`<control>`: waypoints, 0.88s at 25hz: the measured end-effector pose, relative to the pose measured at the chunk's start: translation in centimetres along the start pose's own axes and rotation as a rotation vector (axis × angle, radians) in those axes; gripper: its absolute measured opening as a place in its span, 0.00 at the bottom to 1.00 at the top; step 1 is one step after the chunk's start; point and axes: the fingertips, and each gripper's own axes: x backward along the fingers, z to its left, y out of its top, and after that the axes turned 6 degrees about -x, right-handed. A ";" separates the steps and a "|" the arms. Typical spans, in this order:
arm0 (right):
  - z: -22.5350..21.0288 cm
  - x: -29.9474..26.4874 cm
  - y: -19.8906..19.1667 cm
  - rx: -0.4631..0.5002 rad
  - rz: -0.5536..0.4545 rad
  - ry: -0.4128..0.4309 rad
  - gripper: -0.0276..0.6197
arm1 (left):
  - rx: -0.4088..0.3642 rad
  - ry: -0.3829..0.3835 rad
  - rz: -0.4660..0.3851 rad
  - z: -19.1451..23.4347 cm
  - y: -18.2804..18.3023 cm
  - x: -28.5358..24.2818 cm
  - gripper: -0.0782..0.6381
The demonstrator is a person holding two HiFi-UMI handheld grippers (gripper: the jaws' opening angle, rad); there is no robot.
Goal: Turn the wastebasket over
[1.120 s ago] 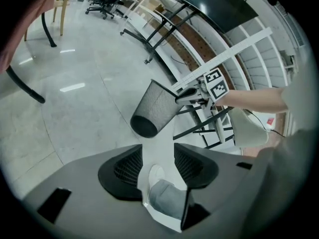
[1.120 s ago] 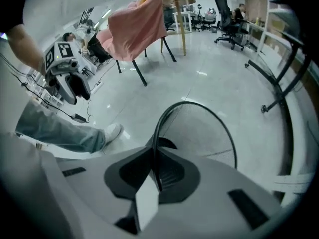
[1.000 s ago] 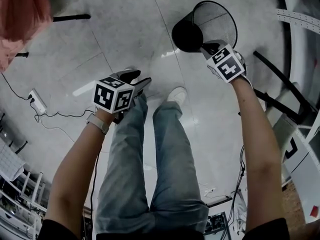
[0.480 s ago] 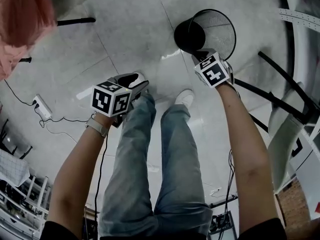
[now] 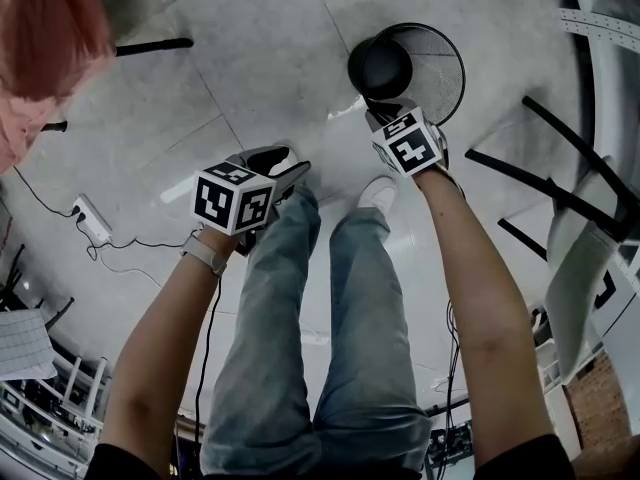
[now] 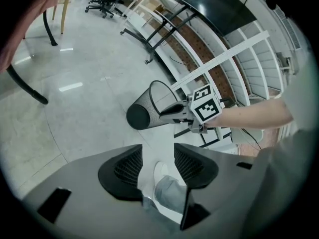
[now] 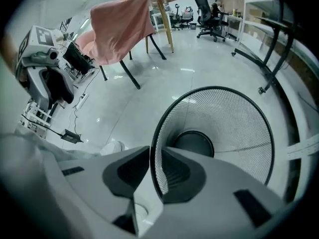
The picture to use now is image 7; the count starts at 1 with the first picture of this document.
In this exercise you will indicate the white power strip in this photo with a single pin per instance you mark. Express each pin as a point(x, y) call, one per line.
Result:
point(82, 100)

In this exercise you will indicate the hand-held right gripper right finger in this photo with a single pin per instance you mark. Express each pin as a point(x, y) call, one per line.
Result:
point(184, 175)

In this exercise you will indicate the black round bucket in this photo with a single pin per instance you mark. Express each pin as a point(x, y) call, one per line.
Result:
point(224, 123)

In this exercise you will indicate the person's right leg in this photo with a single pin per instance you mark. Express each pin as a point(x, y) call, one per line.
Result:
point(37, 146)

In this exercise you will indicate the small dark bin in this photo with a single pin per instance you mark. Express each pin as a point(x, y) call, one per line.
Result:
point(192, 26)

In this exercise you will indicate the white desk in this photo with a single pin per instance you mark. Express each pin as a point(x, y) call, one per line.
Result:
point(233, 17)

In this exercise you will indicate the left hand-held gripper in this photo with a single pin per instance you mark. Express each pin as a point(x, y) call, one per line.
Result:
point(37, 48)

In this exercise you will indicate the person's right white shoe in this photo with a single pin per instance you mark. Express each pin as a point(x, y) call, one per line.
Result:
point(113, 148)

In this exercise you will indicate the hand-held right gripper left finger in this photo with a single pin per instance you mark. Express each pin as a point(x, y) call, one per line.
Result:
point(119, 170)

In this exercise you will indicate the black power adapter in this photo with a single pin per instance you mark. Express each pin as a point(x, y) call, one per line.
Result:
point(71, 135)

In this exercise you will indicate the round wooden table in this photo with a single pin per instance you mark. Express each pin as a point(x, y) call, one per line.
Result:
point(165, 16)

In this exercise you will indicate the pink cushioned armchair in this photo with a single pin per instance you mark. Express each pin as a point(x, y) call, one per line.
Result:
point(119, 26)

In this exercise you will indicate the person's left forearm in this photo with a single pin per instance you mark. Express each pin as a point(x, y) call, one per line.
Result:
point(8, 51)

